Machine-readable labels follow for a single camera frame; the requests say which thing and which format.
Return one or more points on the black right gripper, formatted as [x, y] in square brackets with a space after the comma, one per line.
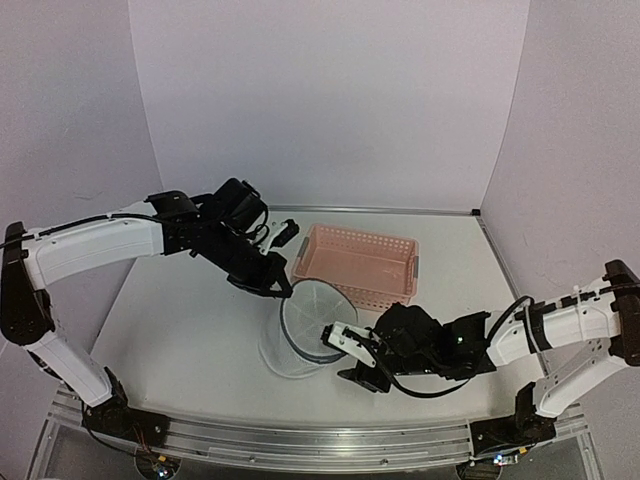
[367, 378]

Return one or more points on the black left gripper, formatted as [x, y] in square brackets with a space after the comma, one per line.
[275, 269]

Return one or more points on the white mesh laundry bag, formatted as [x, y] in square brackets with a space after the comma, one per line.
[291, 343]

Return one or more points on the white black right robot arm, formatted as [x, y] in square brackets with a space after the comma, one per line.
[587, 336]

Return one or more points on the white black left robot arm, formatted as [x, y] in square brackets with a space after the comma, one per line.
[39, 263]

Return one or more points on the pink perforated plastic basket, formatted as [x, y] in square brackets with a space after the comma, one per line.
[373, 270]

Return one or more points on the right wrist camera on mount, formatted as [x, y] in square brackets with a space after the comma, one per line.
[402, 333]

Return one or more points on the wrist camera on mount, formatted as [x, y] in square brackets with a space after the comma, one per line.
[238, 206]
[402, 333]

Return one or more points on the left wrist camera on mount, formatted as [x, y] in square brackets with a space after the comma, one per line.
[238, 206]

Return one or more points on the aluminium rail at table back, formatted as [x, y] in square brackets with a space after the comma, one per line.
[373, 210]

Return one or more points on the aluminium front rail frame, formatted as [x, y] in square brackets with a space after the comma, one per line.
[361, 449]

